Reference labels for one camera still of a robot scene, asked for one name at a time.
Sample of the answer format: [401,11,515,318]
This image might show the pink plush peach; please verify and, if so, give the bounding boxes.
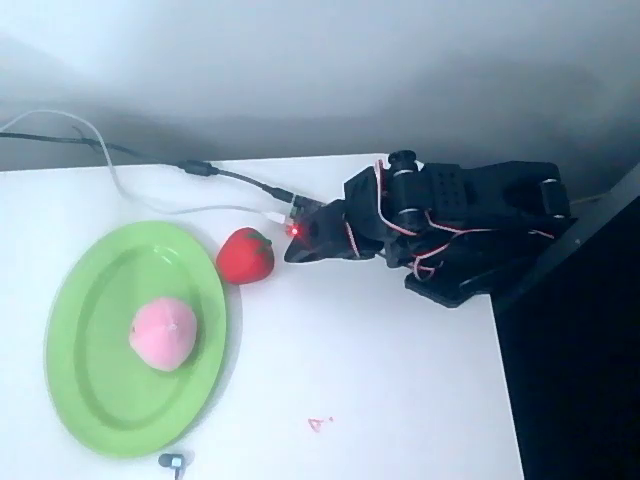
[128,296,199,372]

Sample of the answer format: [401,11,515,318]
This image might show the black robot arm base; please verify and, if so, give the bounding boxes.
[403,219,551,307]

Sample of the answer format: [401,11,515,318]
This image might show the green oval plate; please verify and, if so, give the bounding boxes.
[44,220,229,459]

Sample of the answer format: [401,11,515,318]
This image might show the small controller circuit board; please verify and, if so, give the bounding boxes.
[284,194,324,237]

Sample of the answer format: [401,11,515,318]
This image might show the red strawberry toy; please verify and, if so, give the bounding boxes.
[214,226,276,286]

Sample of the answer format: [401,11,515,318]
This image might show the black silver earphone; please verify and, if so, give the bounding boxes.
[157,452,187,480]

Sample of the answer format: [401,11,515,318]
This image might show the red white servo wires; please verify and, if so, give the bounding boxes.
[344,158,556,281]

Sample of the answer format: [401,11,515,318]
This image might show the black power cable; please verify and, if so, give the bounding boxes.
[0,129,296,204]

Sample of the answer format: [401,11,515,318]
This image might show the black and white cables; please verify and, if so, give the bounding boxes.
[0,109,289,224]

